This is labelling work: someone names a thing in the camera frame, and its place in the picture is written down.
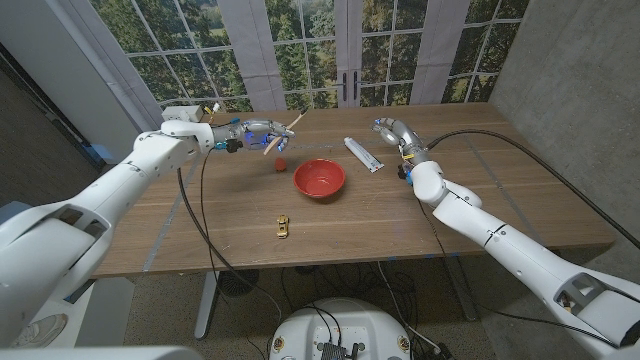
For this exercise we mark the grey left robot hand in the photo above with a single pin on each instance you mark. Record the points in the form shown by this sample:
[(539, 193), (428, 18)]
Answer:
[(255, 127)]

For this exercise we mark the wooden toothbrush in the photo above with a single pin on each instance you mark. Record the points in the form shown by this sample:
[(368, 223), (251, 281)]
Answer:
[(296, 121)]

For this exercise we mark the white toothpaste tube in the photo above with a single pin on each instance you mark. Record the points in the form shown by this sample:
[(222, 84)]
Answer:
[(364, 155)]

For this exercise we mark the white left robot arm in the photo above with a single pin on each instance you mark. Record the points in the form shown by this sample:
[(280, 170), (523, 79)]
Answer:
[(100, 200)]

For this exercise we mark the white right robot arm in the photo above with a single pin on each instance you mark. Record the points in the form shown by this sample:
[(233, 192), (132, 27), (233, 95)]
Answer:
[(500, 240)]

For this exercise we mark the red bowl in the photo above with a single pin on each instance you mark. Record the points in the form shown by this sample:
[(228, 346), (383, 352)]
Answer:
[(320, 177)]

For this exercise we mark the yellow toy car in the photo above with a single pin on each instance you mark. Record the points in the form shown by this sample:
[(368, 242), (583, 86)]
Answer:
[(283, 226)]

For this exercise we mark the white power strip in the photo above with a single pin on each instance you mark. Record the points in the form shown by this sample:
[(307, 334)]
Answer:
[(180, 113)]

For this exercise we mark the printed window backdrop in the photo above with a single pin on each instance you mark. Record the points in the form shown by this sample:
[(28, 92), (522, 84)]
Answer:
[(250, 50)]

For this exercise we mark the black round fan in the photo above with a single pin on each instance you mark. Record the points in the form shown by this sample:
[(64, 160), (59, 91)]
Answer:
[(239, 282)]

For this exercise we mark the white table leg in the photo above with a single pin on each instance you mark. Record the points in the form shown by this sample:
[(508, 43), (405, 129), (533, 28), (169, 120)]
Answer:
[(206, 305), (462, 290)]

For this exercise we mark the white robot torso base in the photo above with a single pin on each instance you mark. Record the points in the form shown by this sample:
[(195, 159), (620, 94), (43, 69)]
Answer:
[(340, 325)]

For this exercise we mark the blue chair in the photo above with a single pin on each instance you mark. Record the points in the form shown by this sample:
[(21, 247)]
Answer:
[(10, 207)]

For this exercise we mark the white shoe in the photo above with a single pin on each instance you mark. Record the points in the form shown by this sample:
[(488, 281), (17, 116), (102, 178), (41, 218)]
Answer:
[(40, 330)]

